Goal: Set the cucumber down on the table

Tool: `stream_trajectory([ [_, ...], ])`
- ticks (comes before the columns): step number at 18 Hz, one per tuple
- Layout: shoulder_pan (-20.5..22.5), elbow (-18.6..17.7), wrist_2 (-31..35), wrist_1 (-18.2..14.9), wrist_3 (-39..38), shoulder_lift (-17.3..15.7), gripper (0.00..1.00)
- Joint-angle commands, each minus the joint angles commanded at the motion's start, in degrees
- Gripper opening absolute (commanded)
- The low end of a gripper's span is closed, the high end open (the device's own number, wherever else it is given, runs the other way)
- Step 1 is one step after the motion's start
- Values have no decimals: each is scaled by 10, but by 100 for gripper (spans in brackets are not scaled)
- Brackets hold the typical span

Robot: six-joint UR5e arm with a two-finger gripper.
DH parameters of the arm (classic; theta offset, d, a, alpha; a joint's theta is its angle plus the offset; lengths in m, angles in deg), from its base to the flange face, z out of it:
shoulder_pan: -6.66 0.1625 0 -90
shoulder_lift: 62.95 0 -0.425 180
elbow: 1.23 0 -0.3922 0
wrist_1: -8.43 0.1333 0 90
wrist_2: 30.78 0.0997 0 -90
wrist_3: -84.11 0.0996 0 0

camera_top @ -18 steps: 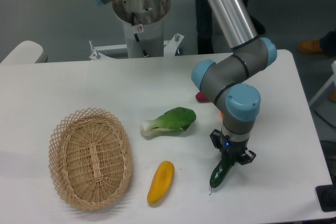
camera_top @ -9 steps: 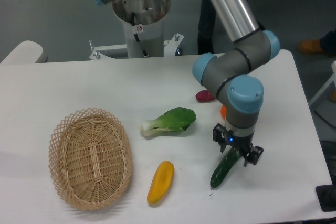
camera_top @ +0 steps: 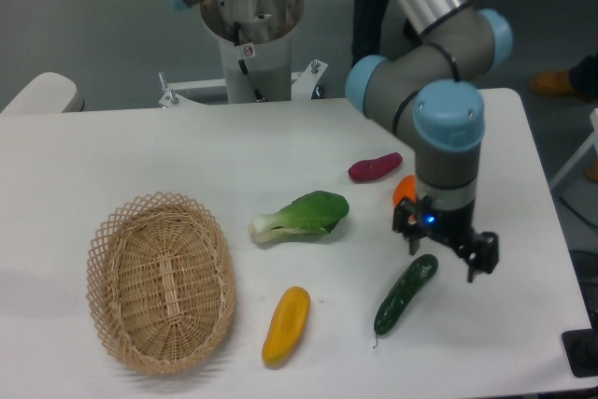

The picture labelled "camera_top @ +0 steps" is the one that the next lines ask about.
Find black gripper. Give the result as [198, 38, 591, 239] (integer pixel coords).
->
[392, 195, 499, 283]

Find dark green cucumber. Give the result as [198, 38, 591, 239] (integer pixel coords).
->
[373, 254, 439, 349]

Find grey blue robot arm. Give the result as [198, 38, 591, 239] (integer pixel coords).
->
[168, 0, 513, 276]

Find orange fruit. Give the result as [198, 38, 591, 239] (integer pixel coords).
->
[392, 175, 417, 207]

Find purple sweet potato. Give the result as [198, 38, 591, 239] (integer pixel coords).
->
[348, 152, 403, 183]

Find green bok choy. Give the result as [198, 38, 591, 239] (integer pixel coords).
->
[249, 191, 349, 244]

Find black device at edge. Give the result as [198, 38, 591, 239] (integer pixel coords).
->
[562, 329, 597, 378]

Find white furniture at right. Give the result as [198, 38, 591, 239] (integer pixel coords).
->
[548, 109, 597, 191]

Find tan shoe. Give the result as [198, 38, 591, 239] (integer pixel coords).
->
[528, 70, 597, 101]

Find woven wicker basket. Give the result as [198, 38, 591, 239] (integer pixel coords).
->
[86, 192, 235, 376]

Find white chair armrest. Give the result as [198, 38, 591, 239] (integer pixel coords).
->
[1, 72, 85, 117]

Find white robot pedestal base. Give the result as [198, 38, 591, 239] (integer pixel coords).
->
[159, 0, 328, 107]

